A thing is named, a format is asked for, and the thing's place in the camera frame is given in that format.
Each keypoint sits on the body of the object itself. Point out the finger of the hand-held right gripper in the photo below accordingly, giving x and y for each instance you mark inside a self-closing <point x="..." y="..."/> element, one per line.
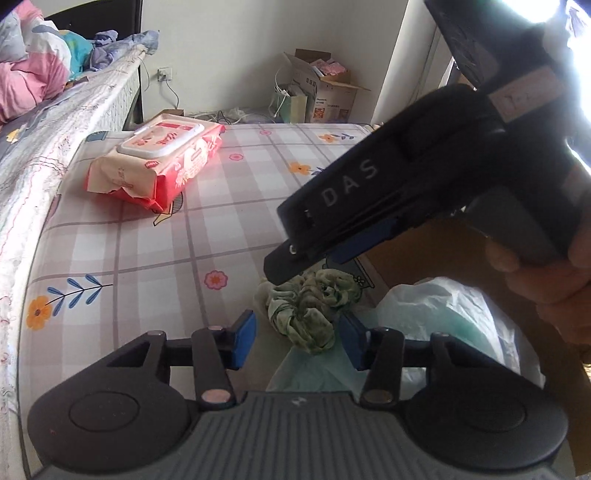
<point x="364" y="242"/>
<point x="291" y="261"/>

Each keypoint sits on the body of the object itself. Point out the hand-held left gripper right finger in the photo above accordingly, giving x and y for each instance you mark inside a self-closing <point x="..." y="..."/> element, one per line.
<point x="353" y="341"/>

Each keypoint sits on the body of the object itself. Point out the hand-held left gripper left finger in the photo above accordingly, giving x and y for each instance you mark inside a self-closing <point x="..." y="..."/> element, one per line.
<point x="242" y="339"/>

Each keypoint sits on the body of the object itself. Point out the green tie-dye scrunchie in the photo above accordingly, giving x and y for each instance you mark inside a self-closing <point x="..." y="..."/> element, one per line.
<point x="309" y="318"/>

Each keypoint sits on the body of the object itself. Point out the white plastic bag teal print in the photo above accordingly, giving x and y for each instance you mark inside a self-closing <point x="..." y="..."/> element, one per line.
<point x="438" y="318"/>

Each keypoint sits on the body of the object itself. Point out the person's right hand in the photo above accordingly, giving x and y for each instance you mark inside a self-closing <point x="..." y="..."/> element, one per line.
<point x="554" y="295"/>

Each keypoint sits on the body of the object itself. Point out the plaid floral floor mat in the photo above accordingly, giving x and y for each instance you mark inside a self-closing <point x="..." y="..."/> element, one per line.
<point x="161" y="258"/>

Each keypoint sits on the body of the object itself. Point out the small printed cardboard box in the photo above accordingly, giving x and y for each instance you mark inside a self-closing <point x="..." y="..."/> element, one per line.
<point x="332" y="101"/>

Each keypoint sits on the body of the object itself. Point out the pink packets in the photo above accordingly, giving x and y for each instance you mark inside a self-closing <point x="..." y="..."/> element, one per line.
<point x="328" y="67"/>

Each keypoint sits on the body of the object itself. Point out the green paper bag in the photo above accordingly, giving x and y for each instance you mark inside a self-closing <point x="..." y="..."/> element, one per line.
<point x="291" y="108"/>

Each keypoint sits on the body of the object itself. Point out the red wet wipes pack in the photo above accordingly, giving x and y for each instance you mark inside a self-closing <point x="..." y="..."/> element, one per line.
<point x="152" y="157"/>

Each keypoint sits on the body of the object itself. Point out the purple crumpled cloth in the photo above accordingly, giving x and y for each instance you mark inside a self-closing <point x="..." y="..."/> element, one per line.
<point x="124" y="46"/>

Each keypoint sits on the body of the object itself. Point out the grey printed bed sheet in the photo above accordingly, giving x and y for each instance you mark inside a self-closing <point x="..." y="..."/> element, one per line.
<point x="32" y="124"/>

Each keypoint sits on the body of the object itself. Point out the black bed headboard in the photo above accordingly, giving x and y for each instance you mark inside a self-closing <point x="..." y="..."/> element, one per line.
<point x="101" y="14"/>

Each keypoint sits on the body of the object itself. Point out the pink grey quilt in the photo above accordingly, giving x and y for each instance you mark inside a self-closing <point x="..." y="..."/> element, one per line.
<point x="27" y="69"/>

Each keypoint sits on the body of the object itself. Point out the white wall socket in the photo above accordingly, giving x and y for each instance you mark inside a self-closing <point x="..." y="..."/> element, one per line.
<point x="164" y="74"/>

